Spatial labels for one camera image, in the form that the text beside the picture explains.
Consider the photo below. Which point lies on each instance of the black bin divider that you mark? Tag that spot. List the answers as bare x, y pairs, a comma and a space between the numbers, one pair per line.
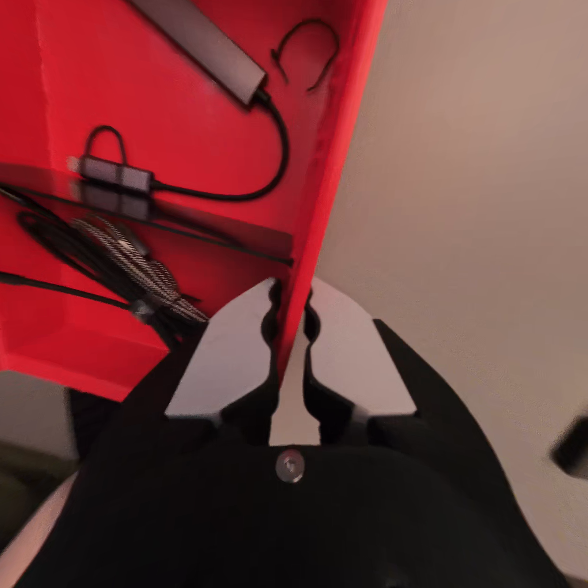
239, 236

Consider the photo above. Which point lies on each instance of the black zip tie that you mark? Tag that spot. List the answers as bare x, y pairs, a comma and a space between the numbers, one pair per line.
335, 48

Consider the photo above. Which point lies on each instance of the grey usb hub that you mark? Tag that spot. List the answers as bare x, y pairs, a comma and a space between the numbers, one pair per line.
206, 50

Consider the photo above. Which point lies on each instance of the black foam pad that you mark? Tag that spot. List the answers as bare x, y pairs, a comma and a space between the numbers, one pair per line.
572, 448

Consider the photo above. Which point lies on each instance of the red plastic bin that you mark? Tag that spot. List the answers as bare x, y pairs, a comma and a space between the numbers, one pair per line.
183, 115

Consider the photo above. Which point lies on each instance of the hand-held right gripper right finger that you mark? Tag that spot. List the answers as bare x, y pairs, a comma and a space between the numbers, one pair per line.
358, 363

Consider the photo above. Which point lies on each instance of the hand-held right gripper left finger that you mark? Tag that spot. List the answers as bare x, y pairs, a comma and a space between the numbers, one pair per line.
220, 363

